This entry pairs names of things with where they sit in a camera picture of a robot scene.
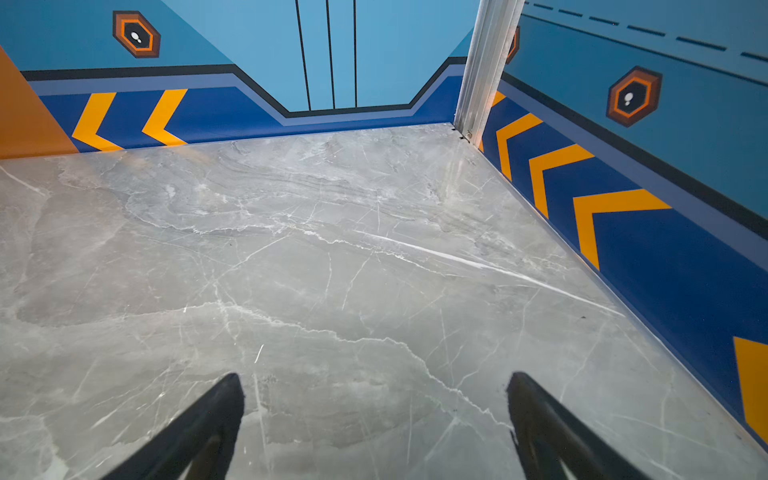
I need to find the aluminium right corner post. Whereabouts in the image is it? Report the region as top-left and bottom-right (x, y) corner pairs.
(453, 0), (524, 147)

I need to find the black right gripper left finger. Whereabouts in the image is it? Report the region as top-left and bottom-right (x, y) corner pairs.
(105, 373), (245, 479)

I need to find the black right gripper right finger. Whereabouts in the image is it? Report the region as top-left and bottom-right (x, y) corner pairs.
(507, 371), (647, 479)

